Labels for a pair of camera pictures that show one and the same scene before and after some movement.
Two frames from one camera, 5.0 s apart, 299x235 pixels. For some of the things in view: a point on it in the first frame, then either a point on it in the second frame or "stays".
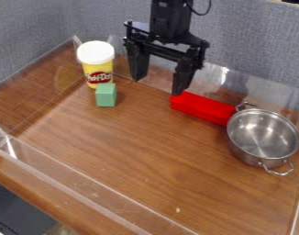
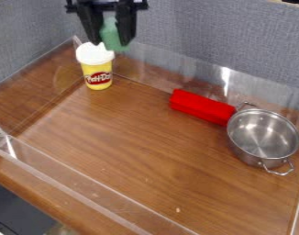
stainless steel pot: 261,139 stays
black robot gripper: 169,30 -> 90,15
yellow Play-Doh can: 96,55 stays
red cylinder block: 202,107 stays
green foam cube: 105,95 -> 110,36
